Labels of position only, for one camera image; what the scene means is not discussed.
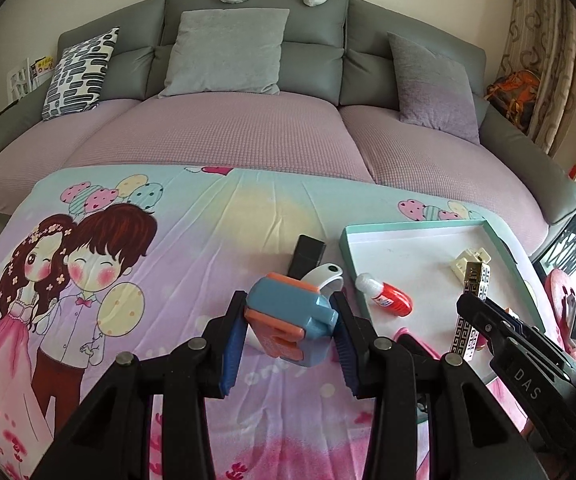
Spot red white glue bottle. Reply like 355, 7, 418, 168
355, 273, 414, 316

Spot orange blue toy case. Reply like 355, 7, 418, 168
245, 273, 339, 367

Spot cream plastic hair claw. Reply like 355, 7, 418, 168
449, 246, 493, 286

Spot red plastic stool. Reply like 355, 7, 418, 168
545, 269, 576, 361

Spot teal shallow cardboard tray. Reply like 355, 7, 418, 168
337, 219, 549, 426

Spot black rectangular box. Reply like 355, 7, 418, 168
287, 234, 326, 280

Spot cartoon print tablecloth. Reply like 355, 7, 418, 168
0, 166, 510, 479

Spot pink sofa seat cover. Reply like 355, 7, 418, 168
0, 92, 549, 252

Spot purple grey cushion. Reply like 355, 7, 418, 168
389, 32, 480, 144

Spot orange decorative bag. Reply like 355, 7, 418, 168
484, 70, 540, 133

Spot black white patterned cushion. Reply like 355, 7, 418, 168
42, 27, 120, 122

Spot grey sofa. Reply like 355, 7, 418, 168
0, 0, 576, 246

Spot books beside sofa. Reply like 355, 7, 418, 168
6, 55, 55, 103

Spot beige patterned curtain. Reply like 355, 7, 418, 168
498, 0, 576, 158

